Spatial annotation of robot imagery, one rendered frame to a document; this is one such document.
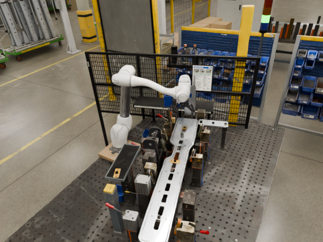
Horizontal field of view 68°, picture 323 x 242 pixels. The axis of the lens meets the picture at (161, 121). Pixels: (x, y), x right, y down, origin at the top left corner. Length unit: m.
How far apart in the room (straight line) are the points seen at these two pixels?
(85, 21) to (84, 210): 7.83
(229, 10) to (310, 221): 6.73
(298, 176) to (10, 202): 3.60
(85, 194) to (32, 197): 1.33
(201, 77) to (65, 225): 1.88
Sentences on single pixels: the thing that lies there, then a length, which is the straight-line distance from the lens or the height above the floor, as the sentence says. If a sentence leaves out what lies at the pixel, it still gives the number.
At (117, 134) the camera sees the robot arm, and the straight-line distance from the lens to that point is 2.43.
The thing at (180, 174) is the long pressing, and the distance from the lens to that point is 1.90.
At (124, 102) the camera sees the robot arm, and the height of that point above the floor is 1.22.
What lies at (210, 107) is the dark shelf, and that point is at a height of 1.03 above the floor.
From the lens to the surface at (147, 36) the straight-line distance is 4.09.
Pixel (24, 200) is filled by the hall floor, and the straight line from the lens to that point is 3.55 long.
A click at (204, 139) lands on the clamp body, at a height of 0.96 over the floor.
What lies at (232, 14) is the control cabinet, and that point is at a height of 0.88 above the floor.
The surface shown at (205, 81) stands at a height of 1.26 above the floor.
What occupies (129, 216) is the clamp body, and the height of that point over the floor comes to 1.06.
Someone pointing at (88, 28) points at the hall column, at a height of 0.55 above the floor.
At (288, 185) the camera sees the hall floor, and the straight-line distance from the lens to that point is 3.45.
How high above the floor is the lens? 2.37
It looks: 33 degrees down
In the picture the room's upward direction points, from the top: 3 degrees counter-clockwise
